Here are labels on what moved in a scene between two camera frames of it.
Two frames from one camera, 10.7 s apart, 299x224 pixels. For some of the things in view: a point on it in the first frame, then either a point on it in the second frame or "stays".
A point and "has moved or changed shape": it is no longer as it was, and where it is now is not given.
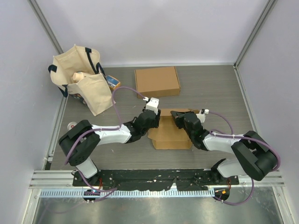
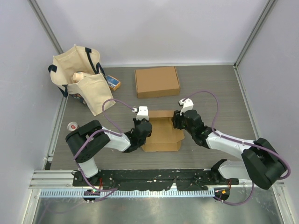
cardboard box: x=168 y=135 has moved or changed shape
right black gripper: x=177 y=117 stays
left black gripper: x=156 y=124 -> x=137 y=121
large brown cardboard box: x=157 y=81 stays
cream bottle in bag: x=78 y=76 stays
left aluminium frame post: x=44 y=23 stays
